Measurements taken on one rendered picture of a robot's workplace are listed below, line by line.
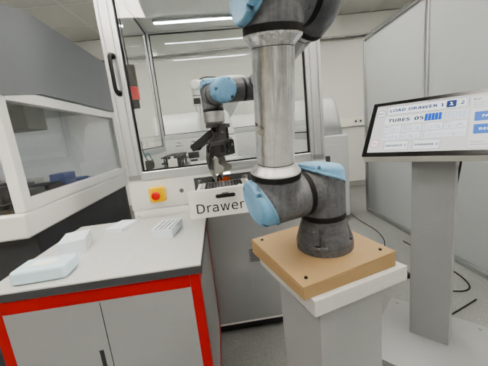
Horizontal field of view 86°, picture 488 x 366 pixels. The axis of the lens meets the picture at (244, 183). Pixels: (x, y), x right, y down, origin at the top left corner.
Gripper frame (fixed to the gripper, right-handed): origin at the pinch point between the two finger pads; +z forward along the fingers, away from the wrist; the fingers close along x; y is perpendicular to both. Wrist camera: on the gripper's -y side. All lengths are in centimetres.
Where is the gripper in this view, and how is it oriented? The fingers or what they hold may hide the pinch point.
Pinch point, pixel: (217, 177)
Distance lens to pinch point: 101.4
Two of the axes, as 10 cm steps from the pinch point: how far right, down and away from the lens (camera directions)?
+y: 9.0, -0.1, -4.4
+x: 4.3, -2.2, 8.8
